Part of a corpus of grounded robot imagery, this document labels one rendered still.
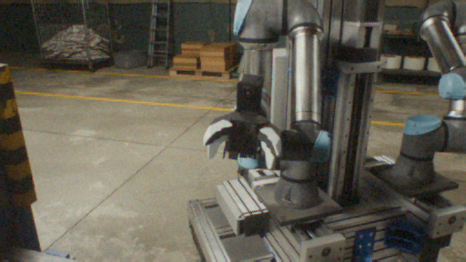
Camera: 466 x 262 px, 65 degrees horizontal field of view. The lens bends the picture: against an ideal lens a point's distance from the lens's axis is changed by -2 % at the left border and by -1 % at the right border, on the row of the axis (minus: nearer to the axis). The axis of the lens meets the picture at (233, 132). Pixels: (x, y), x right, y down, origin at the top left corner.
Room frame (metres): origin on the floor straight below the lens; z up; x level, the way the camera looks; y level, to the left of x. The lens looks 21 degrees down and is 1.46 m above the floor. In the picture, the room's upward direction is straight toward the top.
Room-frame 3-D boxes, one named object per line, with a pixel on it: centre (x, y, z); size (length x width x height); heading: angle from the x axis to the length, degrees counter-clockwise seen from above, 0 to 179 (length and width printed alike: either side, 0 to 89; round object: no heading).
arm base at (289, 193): (1.08, -0.21, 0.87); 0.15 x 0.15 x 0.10
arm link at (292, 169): (1.08, -0.20, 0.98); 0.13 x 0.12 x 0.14; 83
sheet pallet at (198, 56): (7.18, 0.54, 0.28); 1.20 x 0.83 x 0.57; 74
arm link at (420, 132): (1.24, -0.69, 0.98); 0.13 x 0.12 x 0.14; 83
